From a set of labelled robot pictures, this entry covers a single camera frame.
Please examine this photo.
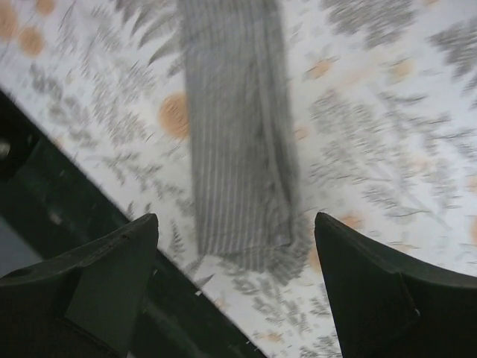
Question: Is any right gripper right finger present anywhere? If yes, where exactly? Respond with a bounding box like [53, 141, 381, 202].
[315, 213, 476, 358]

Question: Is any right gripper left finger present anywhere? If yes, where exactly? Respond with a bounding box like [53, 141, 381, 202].
[1, 213, 159, 357]

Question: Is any grey striped boxer underwear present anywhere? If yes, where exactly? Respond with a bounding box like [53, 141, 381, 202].
[177, 1, 310, 285]

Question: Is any black metal base rail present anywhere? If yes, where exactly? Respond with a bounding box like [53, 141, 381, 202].
[1, 95, 262, 357]

